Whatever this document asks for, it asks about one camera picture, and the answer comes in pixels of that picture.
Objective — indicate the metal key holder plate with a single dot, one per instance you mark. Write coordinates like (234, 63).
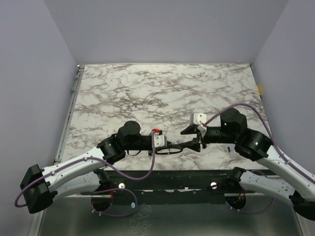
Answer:
(173, 149)

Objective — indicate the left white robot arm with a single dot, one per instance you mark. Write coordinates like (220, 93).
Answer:
(83, 174)

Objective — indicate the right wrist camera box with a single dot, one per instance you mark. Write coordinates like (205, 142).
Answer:
(197, 121)

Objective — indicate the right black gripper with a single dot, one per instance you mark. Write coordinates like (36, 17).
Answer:
(200, 142)

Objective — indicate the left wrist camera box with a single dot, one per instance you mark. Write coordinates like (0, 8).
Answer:
(160, 141)

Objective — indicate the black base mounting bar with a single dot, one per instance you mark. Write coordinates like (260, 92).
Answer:
(171, 188)

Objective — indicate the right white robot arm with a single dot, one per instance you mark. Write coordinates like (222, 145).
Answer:
(296, 185)

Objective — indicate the left aluminium rail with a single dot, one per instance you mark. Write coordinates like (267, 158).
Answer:
(66, 127)

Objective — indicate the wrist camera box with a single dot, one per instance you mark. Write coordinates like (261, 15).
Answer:
(160, 141)
(197, 121)

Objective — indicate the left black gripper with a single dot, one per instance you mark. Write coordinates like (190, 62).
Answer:
(150, 152)

